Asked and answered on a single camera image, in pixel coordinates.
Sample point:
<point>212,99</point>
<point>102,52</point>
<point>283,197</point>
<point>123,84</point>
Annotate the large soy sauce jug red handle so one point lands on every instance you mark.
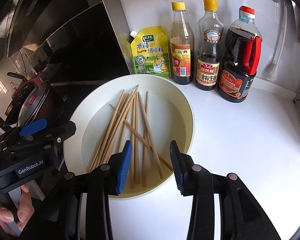
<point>242,55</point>

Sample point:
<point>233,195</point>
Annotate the hanging white bottle brush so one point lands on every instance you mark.
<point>271,72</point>

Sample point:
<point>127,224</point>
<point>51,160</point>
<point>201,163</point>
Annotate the soy sauce bottle yellow cap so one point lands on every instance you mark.
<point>209,52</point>

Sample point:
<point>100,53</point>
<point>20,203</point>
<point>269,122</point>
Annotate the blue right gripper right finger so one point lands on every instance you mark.
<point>182,168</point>

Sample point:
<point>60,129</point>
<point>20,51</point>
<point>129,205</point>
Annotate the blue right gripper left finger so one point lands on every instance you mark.
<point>119,168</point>

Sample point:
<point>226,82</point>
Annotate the vinegar bottle yellow cap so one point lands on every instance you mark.
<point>181,38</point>

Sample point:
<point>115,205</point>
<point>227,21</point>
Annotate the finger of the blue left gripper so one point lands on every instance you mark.
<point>33,127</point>
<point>60,134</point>

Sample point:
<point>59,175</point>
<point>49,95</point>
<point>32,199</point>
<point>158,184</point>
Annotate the round cream tray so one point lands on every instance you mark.
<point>149,111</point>

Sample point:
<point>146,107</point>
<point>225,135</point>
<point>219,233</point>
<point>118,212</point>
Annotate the dark pot with glass lid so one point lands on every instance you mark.
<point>32,100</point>

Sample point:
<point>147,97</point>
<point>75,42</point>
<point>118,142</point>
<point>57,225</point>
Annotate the yellow chicken seasoning pouch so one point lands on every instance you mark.
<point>150,52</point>

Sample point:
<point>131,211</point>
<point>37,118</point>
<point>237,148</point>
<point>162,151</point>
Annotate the black gas stove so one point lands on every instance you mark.
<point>66,95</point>

